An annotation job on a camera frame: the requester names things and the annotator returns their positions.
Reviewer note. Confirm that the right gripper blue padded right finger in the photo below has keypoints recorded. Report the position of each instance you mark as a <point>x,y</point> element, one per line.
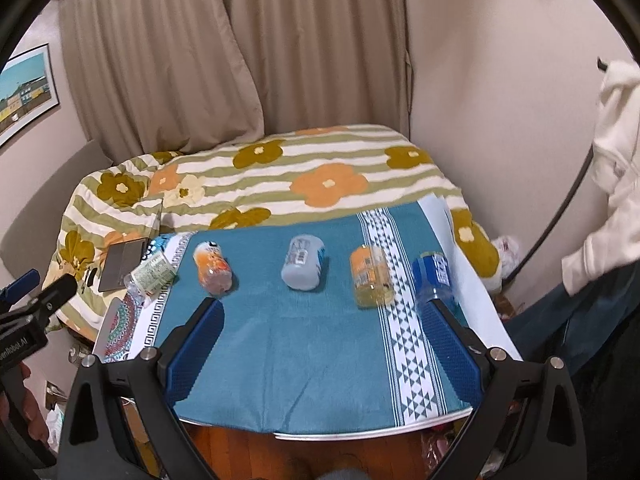
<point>457,349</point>

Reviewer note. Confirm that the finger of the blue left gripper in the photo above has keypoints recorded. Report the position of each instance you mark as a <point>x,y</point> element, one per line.
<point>20,288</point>

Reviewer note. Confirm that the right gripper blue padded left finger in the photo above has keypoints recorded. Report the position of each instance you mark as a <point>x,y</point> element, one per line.
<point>187,348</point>

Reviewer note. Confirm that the green label plastic cup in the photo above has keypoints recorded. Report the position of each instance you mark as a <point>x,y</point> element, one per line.
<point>151,275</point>

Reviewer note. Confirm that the orange peach label plastic cup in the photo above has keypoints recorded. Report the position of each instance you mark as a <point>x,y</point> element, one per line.
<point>214,273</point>

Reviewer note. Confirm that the orange yellow label plastic cup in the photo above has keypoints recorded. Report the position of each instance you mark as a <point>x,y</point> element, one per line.
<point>371,281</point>

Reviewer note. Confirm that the pale blue label plastic cup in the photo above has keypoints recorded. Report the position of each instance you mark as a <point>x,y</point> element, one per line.
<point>302,267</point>

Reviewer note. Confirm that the person's left hand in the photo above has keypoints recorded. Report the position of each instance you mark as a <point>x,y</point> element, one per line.
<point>37,427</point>

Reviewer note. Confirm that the colourful mandala tray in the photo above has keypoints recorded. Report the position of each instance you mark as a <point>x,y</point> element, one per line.
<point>114,339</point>

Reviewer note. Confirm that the white crumpled plastic bag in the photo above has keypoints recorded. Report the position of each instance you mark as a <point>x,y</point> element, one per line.
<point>509,254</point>

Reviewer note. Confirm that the grey notebook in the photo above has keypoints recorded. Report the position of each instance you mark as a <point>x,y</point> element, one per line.
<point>121,259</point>

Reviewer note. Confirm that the teal patterned table cloth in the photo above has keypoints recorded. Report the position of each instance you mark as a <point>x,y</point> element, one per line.
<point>313,365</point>

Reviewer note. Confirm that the framed landscape picture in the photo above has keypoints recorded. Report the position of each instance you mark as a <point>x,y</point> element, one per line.
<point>28,91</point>

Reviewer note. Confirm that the floral striped duvet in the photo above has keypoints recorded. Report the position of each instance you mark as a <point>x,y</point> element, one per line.
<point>306,175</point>

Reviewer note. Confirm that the white hooded garment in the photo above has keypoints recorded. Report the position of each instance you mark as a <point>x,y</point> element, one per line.
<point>615,170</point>

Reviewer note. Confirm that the beige curtain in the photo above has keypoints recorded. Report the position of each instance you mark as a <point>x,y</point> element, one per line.
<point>188,75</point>

